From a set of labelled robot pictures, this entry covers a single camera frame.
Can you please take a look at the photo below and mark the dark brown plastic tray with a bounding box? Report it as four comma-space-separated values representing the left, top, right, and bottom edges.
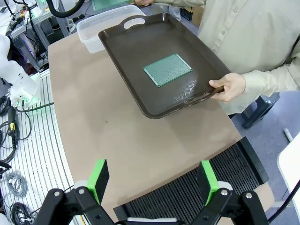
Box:
97, 13, 233, 120

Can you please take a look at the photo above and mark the black cable bundle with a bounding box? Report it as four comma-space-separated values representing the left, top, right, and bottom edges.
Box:
0, 95, 18, 164

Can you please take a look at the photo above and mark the black plastic stool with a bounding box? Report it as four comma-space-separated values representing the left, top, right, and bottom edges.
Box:
240, 92, 281, 130

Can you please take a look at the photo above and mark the black slotted PCB rack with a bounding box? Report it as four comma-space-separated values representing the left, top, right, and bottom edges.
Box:
113, 136, 270, 225

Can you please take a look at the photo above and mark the person's left hand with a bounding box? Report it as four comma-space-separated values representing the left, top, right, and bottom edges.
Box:
208, 72, 246, 104

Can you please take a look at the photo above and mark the white tube leg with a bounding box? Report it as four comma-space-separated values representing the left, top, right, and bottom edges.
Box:
283, 127, 294, 142

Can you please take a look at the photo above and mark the green board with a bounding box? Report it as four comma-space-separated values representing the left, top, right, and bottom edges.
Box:
92, 0, 135, 10

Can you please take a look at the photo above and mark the clear plastic storage box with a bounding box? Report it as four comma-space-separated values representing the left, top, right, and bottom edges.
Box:
76, 5, 141, 54

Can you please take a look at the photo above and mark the white slatted base platform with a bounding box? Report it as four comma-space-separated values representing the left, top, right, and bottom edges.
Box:
0, 68, 79, 225

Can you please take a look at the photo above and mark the black coiled cable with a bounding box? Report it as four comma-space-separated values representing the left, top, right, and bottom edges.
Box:
9, 201, 39, 225

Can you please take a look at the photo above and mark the person's left forearm beige sleeve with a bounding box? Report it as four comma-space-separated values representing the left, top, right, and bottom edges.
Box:
241, 62, 300, 100

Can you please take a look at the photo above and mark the white table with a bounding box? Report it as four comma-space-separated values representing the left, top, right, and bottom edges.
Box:
277, 138, 300, 188

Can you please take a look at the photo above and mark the person's beige shirt torso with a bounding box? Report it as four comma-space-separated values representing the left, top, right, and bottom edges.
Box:
150, 0, 300, 116

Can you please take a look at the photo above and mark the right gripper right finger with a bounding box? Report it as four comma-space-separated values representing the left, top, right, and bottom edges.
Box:
196, 160, 269, 225

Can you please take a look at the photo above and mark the thin black cable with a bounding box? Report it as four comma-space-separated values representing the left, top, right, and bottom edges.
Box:
267, 180, 300, 223

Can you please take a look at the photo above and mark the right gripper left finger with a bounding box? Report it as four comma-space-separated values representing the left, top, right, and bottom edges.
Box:
34, 158, 111, 225

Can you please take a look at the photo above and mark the person's right hand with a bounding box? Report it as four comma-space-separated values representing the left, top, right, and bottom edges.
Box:
135, 0, 157, 7

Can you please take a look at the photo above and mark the aluminium frame equipment cart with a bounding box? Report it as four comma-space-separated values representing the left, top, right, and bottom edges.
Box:
10, 10, 58, 71

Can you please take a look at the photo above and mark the grey coiled cable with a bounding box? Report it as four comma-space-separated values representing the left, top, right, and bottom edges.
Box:
6, 172, 28, 198

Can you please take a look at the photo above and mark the green perforated PCB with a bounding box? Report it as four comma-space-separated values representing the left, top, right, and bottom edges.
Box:
142, 53, 193, 88

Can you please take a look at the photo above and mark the thick black corrugated hose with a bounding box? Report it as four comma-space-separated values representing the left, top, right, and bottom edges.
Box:
45, 0, 85, 18

